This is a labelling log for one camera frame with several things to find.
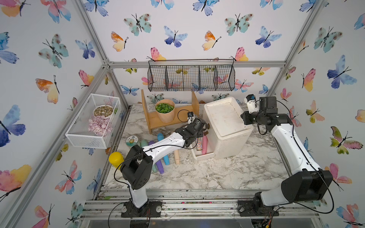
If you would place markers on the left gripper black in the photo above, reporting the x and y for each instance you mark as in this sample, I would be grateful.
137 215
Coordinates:
200 134

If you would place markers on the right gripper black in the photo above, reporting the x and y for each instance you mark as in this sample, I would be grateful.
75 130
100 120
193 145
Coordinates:
247 118

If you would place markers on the glitter toy microphone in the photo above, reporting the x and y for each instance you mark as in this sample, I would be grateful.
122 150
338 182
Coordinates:
199 146

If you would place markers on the pink toy microphone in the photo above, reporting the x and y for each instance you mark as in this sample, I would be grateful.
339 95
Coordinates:
205 145

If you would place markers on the white bottom drawer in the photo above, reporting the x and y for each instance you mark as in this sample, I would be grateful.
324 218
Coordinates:
197 155

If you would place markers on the beige toy microphone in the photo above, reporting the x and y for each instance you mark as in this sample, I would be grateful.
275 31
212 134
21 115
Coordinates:
177 157

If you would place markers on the blue toy microphone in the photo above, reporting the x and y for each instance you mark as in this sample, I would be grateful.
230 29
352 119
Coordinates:
166 160

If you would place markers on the white plastic drawer unit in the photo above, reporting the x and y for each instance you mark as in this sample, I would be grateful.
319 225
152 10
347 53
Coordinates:
228 133

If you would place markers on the purple toy microphone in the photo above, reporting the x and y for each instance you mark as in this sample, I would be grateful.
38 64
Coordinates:
158 165

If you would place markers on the green toy microphone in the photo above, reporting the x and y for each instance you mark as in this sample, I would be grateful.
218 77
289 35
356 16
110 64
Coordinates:
145 143

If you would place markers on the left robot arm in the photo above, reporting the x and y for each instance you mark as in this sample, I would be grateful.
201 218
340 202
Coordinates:
137 167

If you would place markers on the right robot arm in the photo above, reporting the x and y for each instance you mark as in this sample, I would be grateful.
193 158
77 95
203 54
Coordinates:
308 181

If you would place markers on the wooden shelf rack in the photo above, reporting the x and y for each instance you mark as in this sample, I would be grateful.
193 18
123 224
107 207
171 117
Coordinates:
178 115

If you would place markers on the peach pot with greens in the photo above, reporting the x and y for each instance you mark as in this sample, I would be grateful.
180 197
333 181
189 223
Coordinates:
165 110

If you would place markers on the round green tin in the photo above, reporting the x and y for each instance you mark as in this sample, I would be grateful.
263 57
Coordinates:
132 141

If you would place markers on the yellow plastic toy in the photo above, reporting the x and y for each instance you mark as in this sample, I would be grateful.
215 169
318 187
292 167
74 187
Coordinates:
116 159

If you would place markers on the bowl of seeds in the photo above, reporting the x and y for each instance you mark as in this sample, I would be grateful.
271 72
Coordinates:
103 110

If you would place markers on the pile of pink slices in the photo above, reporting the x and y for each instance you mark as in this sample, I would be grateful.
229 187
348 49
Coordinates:
100 126

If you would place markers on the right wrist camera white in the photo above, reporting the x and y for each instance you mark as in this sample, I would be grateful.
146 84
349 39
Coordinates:
251 103

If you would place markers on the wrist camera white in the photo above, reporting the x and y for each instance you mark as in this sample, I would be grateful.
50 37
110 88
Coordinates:
251 103
190 117

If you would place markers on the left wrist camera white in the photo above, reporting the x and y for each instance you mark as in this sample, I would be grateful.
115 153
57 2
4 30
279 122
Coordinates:
190 117

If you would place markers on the black wire wall basket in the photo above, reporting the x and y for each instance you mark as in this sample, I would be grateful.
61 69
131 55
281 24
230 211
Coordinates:
198 75

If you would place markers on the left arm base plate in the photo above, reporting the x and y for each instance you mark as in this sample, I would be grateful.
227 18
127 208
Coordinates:
151 209

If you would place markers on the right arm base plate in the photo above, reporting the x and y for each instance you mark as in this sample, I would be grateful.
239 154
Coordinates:
255 208

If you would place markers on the white mesh wall basket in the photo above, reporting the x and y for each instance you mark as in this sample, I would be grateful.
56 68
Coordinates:
78 134

